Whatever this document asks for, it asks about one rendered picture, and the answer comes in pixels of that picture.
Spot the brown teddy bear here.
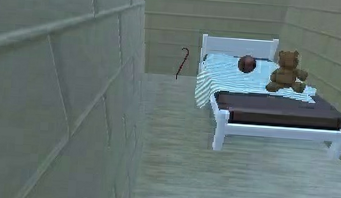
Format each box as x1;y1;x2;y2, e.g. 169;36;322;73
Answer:
264;48;311;96

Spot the white framed bed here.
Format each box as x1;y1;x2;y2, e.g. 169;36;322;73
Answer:
192;33;341;161

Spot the dark red walking cane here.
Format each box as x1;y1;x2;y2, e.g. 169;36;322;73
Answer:
174;46;190;81

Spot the striped pale blue blanket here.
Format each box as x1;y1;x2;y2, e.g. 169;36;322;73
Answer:
193;51;320;117

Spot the dark red ball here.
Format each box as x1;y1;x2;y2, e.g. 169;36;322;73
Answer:
236;54;258;75

